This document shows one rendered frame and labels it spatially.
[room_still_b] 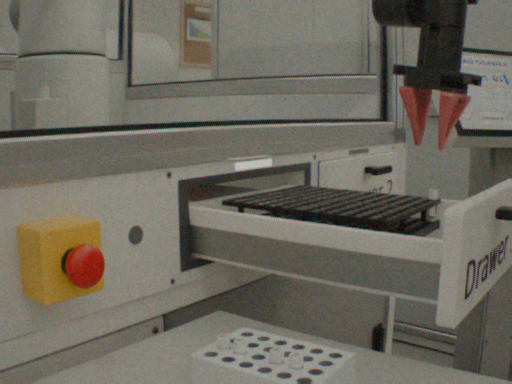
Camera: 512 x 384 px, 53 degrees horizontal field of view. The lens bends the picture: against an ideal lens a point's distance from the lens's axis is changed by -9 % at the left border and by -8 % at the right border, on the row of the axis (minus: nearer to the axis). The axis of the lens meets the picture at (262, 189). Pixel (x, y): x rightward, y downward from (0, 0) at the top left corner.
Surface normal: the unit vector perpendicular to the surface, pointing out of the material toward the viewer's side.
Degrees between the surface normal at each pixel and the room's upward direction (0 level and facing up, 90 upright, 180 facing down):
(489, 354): 90
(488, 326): 90
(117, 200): 90
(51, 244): 90
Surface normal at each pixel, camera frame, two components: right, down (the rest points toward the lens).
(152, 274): 0.80, 0.08
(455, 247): -0.60, 0.11
